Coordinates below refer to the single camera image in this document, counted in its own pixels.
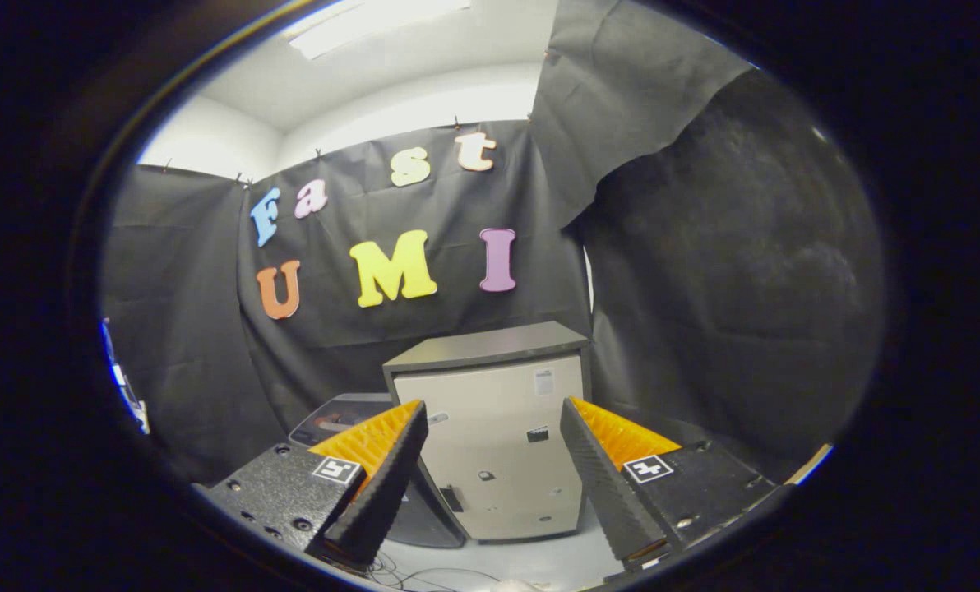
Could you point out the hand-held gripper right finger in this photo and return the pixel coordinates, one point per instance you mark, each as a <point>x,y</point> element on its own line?
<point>601,485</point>

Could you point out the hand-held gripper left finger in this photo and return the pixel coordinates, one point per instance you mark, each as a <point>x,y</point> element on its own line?
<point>387,485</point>

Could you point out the grey washing machine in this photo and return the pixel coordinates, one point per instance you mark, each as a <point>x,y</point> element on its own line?
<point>428,514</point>

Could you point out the beige cabinet with dark top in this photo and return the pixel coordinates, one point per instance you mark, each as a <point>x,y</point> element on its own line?
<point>490,395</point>

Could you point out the black backdrop cloth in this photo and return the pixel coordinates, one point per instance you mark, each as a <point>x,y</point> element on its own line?
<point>704,271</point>

